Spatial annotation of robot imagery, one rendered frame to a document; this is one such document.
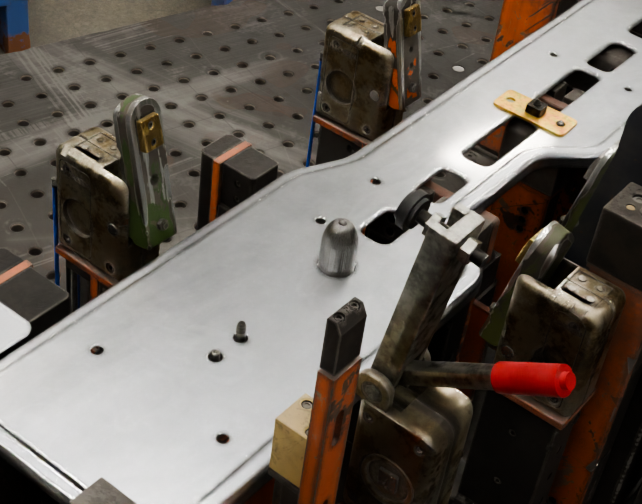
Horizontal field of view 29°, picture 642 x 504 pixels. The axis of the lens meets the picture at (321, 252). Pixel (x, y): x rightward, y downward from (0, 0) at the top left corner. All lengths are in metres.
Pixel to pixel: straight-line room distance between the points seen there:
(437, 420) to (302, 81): 1.04
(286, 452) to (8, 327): 0.26
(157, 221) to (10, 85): 0.76
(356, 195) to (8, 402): 0.39
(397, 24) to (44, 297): 0.46
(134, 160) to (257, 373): 0.21
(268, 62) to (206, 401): 1.02
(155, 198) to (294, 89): 0.79
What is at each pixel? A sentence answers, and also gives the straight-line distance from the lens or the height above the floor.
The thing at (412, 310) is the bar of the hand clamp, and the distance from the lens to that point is 0.84.
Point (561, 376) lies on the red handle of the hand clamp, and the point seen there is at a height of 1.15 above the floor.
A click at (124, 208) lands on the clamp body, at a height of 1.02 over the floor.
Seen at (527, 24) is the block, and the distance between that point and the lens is 1.66.
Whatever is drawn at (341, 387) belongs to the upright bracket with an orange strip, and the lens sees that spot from 0.78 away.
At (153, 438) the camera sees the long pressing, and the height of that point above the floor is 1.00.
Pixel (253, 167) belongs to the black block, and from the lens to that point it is 1.20.
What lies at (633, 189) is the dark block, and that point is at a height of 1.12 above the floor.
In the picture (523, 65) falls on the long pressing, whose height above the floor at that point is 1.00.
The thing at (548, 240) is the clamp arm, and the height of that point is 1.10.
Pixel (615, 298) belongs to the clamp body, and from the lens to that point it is 1.01.
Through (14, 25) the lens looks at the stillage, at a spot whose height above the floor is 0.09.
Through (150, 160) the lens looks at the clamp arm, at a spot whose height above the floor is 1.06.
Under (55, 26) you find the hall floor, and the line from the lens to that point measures 3.35.
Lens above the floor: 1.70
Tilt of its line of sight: 40 degrees down
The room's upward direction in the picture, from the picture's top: 8 degrees clockwise
